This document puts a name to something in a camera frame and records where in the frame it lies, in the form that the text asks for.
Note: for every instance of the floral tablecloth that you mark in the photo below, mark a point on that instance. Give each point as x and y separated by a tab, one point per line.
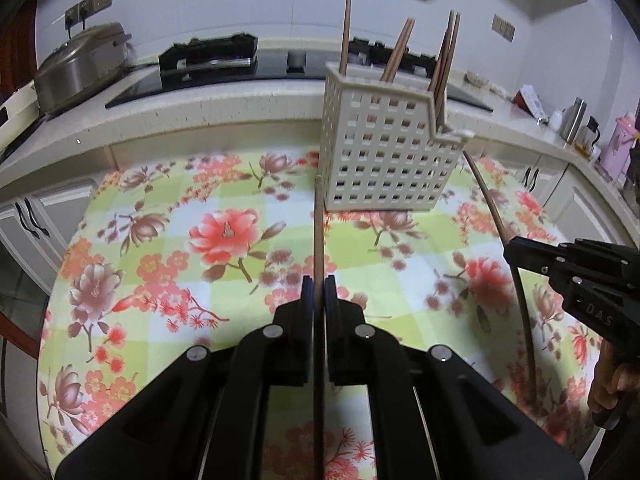
175	240

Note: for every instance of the white plastic utensil basket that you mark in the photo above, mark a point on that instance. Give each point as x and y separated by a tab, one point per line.
390	155

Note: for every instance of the white electric pot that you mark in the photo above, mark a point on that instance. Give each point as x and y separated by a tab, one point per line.
17	115

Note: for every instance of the dark wooden door frame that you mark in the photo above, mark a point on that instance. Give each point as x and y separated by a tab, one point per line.
15	55

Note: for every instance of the black gas stove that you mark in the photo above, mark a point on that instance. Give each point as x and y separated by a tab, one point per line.
225	55

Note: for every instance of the red and white box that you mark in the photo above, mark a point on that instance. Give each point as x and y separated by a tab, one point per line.
531	102

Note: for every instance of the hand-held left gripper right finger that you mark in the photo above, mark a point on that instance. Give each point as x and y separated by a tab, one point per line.
331	305

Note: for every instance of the steel thermos flask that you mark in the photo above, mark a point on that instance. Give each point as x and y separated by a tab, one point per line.
572	120

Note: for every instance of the person's right hand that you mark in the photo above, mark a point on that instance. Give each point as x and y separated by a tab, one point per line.
620	380

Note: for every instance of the pink thermos jug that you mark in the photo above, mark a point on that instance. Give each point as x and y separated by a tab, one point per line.
620	147

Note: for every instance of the small white jar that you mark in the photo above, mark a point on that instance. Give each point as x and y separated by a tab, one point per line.
556	121

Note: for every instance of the wall socket panel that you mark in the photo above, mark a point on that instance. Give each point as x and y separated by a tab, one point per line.
95	2

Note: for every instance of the glass teapot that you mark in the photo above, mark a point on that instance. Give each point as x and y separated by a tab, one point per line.
589	140

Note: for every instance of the small wall switch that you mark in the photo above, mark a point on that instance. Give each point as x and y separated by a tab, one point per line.
503	27

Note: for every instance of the white lower cabinet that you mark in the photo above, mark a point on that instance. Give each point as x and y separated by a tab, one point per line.
570	195
45	220

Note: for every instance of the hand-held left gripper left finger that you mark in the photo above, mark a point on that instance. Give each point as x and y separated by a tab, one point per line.
307	305

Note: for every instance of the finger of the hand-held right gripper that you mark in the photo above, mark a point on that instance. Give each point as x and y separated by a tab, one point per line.
537	269
535	250

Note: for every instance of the silver rice cooker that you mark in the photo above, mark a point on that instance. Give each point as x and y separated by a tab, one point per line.
80	70

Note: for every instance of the small dish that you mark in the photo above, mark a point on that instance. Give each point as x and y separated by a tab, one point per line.
476	80

